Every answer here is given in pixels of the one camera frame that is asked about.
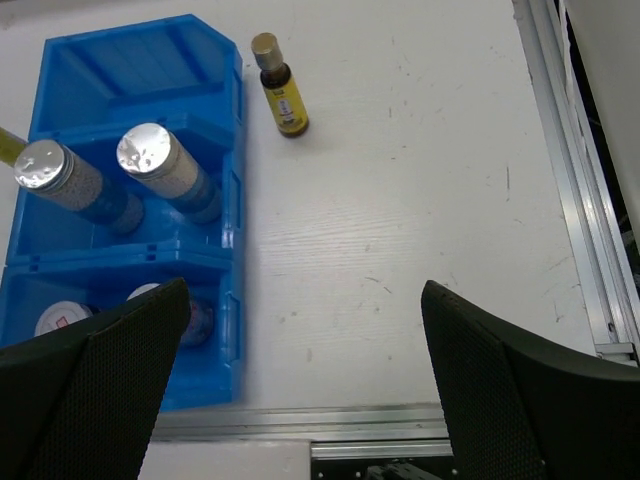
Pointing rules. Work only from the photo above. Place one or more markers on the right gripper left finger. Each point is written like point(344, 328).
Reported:
point(82, 402)

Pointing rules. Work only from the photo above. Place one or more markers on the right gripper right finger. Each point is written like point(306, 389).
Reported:
point(518, 406)

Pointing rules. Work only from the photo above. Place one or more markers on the silver-lid blue-band jar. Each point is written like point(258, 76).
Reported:
point(152, 155)
point(55, 173)

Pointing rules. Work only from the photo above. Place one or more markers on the yellow-label brown bottle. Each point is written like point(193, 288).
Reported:
point(11, 147)
point(279, 86)

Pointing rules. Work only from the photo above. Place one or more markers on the blue three-compartment plastic bin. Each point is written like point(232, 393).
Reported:
point(183, 74)

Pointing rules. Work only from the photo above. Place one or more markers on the aluminium frame rail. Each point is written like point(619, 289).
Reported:
point(448, 141)

